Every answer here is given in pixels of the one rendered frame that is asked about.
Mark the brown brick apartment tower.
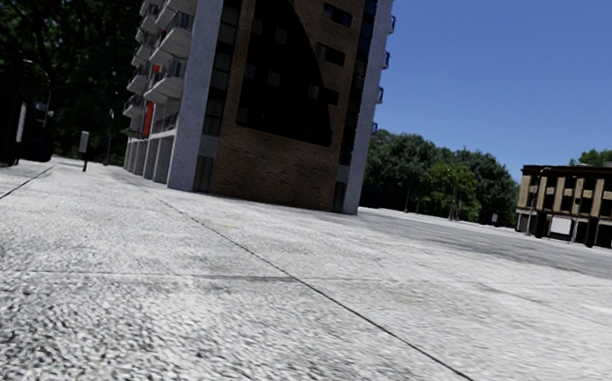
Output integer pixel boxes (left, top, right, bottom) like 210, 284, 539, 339
110, 0, 401, 222

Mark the grey street lamp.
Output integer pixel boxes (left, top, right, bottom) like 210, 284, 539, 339
99, 108, 120, 168
525, 164, 553, 239

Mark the tan and dark low building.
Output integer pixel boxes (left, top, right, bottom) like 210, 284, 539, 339
511, 146, 612, 252

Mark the sign on a post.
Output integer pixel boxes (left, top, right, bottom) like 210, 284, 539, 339
74, 130, 95, 174

